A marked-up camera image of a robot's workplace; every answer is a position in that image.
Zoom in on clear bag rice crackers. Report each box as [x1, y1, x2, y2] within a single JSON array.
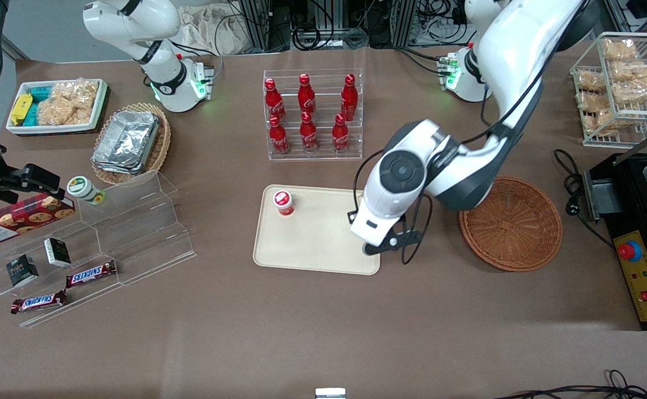
[[37, 94, 96, 126], [51, 78, 100, 106]]

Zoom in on beige cloth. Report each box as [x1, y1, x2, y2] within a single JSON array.
[[175, 4, 248, 57]]

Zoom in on small black white box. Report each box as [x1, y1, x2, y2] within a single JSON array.
[[43, 238, 73, 268]]

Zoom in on round brown wicker basket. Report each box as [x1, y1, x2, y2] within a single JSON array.
[[459, 176, 563, 273]]

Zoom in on yellow snack packet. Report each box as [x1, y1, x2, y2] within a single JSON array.
[[11, 94, 34, 126]]

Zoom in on beige plastic tray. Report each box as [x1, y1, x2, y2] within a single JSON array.
[[253, 185, 383, 276]]

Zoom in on grey metal bar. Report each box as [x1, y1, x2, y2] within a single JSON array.
[[613, 118, 647, 166]]

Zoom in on black cable bundle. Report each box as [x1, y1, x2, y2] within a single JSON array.
[[290, 0, 369, 52], [412, 0, 471, 47]]

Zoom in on black floor cables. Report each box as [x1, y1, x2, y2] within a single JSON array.
[[494, 370, 647, 399]]

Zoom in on red cola bottle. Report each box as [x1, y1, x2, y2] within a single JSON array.
[[300, 111, 320, 154], [269, 115, 291, 155], [340, 73, 359, 122], [297, 73, 317, 115], [331, 114, 351, 154], [264, 78, 287, 122]]

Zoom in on white rectangular bin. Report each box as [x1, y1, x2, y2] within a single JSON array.
[[6, 78, 109, 136]]

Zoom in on brown Snickers bar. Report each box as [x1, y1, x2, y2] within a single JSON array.
[[65, 260, 118, 289], [10, 290, 68, 315]]

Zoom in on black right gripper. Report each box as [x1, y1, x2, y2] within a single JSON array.
[[0, 132, 62, 204]]

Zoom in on clear acrylic bottle rack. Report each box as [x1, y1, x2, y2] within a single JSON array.
[[263, 69, 364, 162]]

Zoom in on clear bag fried snack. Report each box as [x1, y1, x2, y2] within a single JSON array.
[[582, 109, 635, 135], [601, 37, 639, 62], [610, 78, 647, 105], [576, 91, 613, 114], [575, 69, 608, 93], [610, 59, 647, 84]]

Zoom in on clear acrylic tiered stand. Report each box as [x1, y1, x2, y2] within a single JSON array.
[[0, 169, 197, 329]]

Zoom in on red lid small cup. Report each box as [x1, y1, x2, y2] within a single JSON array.
[[272, 190, 295, 217]]

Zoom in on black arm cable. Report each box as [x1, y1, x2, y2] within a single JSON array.
[[347, 55, 547, 266]]

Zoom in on oval light wicker basket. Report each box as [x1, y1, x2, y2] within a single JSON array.
[[90, 102, 172, 187]]

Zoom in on black power cable with plug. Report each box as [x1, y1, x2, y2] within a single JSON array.
[[554, 149, 616, 248]]

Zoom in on red tartan cookie box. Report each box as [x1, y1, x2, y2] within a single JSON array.
[[0, 193, 76, 248]]

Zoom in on black fryer machine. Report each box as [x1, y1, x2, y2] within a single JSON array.
[[582, 152, 647, 331]]

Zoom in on green lid small cup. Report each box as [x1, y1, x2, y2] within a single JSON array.
[[66, 176, 106, 206]]

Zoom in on aluminium frame post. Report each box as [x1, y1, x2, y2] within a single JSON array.
[[391, 0, 419, 48], [237, 0, 292, 54]]

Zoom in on silver foil container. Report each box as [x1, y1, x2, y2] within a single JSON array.
[[94, 110, 161, 168]]

